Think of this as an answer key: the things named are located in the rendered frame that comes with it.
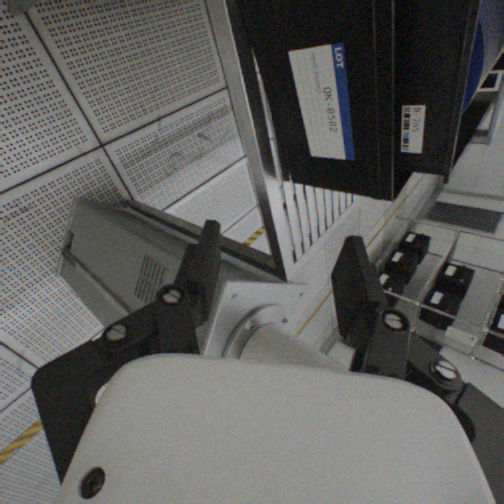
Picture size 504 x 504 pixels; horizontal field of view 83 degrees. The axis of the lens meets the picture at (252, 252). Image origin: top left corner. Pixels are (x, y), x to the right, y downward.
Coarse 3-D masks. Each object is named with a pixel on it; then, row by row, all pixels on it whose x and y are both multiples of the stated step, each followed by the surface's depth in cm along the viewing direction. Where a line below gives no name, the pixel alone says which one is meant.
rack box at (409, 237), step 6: (408, 234) 338; (414, 234) 335; (420, 234) 331; (402, 240) 332; (408, 240) 329; (414, 240) 327; (420, 240) 325; (426, 240) 323; (402, 246) 329; (408, 246) 324; (414, 246) 319; (420, 246) 318; (426, 246) 323; (414, 252) 323; (420, 252) 318; (426, 252) 332; (420, 258) 323
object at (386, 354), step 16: (384, 320) 11; (400, 320) 11; (384, 336) 10; (400, 336) 10; (368, 352) 9; (384, 352) 9; (400, 352) 10; (352, 368) 11; (368, 368) 9; (384, 368) 9; (400, 368) 9
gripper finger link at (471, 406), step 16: (416, 384) 10; (464, 384) 10; (448, 400) 9; (464, 400) 9; (480, 400) 9; (464, 416) 9; (480, 416) 9; (496, 416) 9; (480, 432) 9; (496, 432) 9; (480, 448) 8; (496, 448) 8; (480, 464) 8; (496, 464) 8; (496, 480) 8; (496, 496) 8
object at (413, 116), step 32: (416, 0) 26; (448, 0) 24; (480, 0) 23; (416, 32) 27; (448, 32) 26; (416, 64) 29; (448, 64) 28; (416, 96) 31; (448, 96) 29; (480, 96) 43; (416, 128) 34; (448, 128) 32; (416, 160) 37; (448, 160) 34
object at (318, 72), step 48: (240, 0) 32; (288, 0) 29; (336, 0) 26; (384, 0) 24; (288, 48) 33; (336, 48) 29; (384, 48) 27; (288, 96) 37; (336, 96) 33; (384, 96) 30; (288, 144) 44; (336, 144) 38; (384, 144) 34; (384, 192) 39
